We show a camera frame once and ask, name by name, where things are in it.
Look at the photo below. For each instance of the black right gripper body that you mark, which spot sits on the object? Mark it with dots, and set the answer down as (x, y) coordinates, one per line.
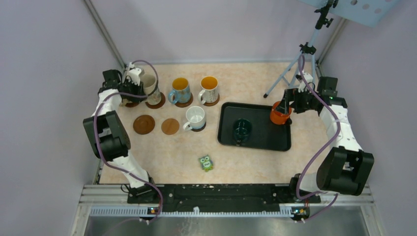
(303, 102)

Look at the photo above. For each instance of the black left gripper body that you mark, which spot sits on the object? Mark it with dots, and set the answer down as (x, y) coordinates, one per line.
(130, 88)

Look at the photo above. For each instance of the black mug orange inside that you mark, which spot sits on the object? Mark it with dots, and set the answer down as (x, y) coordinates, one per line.
(277, 117)

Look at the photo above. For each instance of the tall cream patterned mug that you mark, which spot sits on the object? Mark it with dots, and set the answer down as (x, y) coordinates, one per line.
(151, 89)

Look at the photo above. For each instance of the black serving tray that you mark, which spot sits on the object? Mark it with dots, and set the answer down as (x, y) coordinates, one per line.
(264, 134)

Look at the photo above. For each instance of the dark green mug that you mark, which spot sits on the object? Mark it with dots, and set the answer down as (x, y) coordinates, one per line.
(242, 129)

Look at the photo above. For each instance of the blue mug yellow inside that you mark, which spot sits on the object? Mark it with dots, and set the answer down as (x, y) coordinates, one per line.
(180, 92)

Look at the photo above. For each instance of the plain white mug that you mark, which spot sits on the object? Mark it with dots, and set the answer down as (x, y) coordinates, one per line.
(196, 118)

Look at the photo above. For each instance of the white mug yellow inside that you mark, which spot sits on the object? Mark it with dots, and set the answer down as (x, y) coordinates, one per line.
(210, 91)

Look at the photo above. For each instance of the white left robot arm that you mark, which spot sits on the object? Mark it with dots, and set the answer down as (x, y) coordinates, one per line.
(106, 134)

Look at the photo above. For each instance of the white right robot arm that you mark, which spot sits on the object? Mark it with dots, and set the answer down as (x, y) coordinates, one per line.
(341, 165)

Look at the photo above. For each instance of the light wooden coaster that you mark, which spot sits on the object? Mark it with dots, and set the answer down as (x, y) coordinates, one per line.
(170, 126)

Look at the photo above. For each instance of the dark brown coaster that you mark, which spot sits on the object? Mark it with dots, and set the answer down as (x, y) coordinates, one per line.
(199, 129)

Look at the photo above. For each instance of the light blue perforated panel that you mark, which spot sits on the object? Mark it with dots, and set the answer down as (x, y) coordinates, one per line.
(365, 12)

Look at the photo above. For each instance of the green owl figure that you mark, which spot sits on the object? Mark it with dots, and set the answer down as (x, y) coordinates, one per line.
(206, 163)

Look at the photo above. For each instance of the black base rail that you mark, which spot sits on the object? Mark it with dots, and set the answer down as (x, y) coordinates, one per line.
(215, 197)

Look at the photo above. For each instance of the white cable duct strip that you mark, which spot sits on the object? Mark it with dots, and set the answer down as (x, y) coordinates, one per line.
(142, 211)

